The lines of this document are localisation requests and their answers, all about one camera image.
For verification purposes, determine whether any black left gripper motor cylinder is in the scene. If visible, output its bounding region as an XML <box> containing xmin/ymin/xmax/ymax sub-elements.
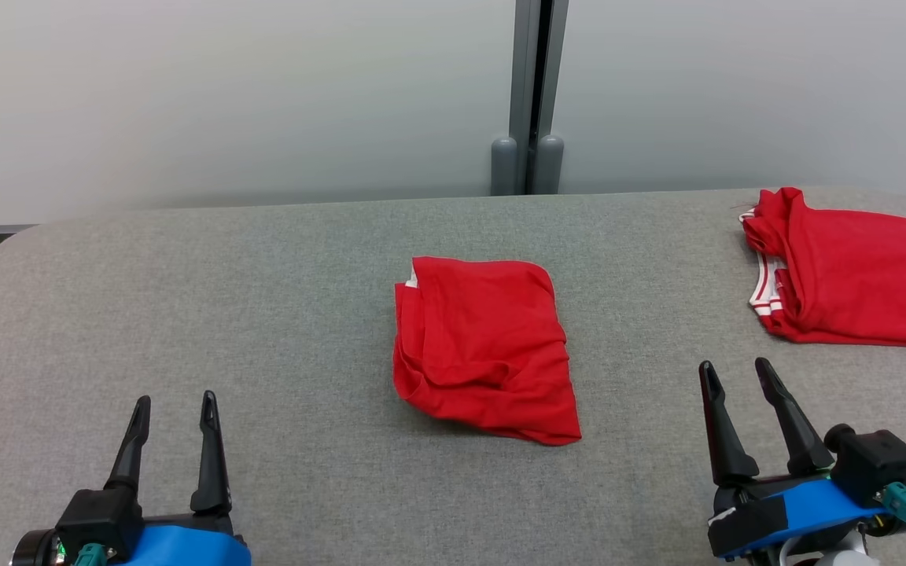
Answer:
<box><xmin>11</xmin><ymin>529</ymin><xmax>61</xmax><ymax>566</ymax></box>

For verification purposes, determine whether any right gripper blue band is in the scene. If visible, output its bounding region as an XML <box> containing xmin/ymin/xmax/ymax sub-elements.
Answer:
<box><xmin>698</xmin><ymin>358</ymin><xmax>886</xmax><ymax>560</ymax></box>

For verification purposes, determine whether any grey metal partition post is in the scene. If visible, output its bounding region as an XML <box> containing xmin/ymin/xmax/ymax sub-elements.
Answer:
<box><xmin>508</xmin><ymin>0</ymin><xmax>569</xmax><ymax>195</ymax></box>

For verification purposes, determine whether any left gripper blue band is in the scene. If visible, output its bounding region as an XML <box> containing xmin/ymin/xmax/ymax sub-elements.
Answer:
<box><xmin>105</xmin><ymin>390</ymin><xmax>252</xmax><ymax>566</ymax></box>

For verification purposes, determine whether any red shorts white stripe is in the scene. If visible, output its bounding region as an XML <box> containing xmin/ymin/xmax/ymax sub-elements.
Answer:
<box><xmin>392</xmin><ymin>256</ymin><xmax>583</xmax><ymax>447</ymax></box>

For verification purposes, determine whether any red basketball jersey black lettering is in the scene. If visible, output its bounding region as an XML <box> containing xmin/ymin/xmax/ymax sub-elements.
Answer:
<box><xmin>740</xmin><ymin>187</ymin><xmax>906</xmax><ymax>349</ymax></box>

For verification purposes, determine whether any grey cylindrical post foot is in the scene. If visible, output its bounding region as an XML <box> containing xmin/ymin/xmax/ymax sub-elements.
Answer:
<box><xmin>490</xmin><ymin>137</ymin><xmax>518</xmax><ymax>196</ymax></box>
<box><xmin>536</xmin><ymin>134</ymin><xmax>565</xmax><ymax>195</ymax></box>

